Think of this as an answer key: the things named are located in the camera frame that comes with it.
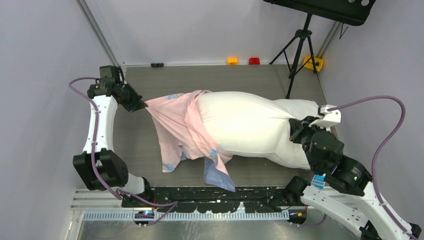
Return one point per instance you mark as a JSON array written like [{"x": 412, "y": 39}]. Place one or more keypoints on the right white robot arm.
[{"x": 372, "y": 218}]

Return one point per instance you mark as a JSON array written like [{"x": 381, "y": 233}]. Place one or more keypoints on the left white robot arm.
[{"x": 98, "y": 166}]

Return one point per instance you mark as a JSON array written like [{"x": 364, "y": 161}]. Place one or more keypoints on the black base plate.
[{"x": 253, "y": 199}]

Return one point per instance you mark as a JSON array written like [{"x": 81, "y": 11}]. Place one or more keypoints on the pink pillowcase with blue print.
[{"x": 182, "y": 136}]

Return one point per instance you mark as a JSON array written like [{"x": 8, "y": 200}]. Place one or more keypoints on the white slotted cable duct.
[{"x": 150, "y": 215}]

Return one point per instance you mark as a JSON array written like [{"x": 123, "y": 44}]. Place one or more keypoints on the black overhead panel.
[{"x": 349, "y": 12}]

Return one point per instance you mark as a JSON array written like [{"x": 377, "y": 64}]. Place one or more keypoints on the white pillow care label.
[{"x": 319, "y": 181}]

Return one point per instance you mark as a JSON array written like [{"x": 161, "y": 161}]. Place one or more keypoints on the white pillow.
[{"x": 249, "y": 125}]

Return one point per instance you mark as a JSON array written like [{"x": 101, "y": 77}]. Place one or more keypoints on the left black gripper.
[{"x": 135, "y": 103}]

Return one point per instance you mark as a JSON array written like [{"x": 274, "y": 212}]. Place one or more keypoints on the red block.
[{"x": 254, "y": 61}]

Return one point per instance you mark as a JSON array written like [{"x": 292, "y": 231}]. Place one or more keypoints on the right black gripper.
[{"x": 298, "y": 126}]

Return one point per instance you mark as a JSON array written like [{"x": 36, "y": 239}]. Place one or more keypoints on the small black block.
[{"x": 157, "y": 65}]

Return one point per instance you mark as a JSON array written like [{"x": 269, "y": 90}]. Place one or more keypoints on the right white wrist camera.
[{"x": 327, "y": 117}]

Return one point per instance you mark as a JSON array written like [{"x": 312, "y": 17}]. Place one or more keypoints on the black tripod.
[{"x": 302, "y": 35}]

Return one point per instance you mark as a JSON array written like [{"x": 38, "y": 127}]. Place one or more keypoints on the yellow block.
[{"x": 313, "y": 63}]

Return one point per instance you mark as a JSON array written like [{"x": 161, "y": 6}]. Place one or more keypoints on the orange block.
[{"x": 232, "y": 61}]

